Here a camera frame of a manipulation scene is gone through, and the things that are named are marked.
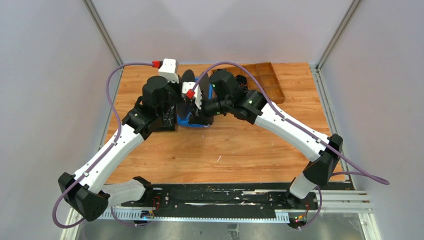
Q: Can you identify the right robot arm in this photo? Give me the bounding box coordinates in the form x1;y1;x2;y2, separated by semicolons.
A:
182;69;343;209

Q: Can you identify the aluminium frame rail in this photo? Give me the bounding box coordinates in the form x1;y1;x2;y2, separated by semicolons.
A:
100;182;372;223

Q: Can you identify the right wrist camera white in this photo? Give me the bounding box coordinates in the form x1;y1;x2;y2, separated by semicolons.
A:
181;81;202;110

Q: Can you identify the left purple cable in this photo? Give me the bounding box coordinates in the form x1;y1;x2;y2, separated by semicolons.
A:
52;61;162;230

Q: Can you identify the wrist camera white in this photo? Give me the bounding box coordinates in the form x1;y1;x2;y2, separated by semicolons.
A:
158;58;180;84
181;81;202;110

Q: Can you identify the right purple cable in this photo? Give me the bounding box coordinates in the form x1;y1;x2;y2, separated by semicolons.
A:
187;61;390;230

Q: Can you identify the blue plastic bin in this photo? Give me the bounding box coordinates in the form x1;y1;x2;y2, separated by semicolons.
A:
176;83;214;128

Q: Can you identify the rolled tie orange pattern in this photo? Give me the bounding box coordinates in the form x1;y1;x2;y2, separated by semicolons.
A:
235;74;248;90

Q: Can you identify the black plastic bin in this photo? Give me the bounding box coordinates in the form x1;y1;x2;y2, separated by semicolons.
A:
154;106;177;132

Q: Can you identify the wooden compartment tray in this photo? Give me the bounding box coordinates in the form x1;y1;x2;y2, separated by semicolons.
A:
211;62;286;104

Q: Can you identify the purple cable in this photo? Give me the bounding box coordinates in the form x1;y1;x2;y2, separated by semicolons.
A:
187;61;390;230
52;61;162;230

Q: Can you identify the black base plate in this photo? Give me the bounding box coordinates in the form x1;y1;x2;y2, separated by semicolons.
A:
122;182;319;220

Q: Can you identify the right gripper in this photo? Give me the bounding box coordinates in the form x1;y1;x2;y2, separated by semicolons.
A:
187;93;231;127

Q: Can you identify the dark grey cable spool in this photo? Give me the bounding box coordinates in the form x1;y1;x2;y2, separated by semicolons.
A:
176;69;210;119

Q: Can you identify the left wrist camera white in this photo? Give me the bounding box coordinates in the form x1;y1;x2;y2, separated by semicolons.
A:
158;58;180;84

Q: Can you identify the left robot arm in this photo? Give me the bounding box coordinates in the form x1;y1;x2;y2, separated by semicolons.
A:
58;74;182;222

